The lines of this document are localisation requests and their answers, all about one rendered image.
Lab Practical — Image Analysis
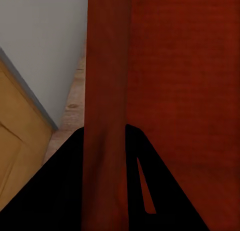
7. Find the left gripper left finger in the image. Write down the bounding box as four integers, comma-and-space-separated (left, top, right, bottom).
0, 127, 84, 231

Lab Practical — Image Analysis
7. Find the storage box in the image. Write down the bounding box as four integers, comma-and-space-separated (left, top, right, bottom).
81, 0, 240, 231

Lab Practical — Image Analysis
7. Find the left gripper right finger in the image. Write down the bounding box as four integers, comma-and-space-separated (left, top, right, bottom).
125, 124, 210, 231

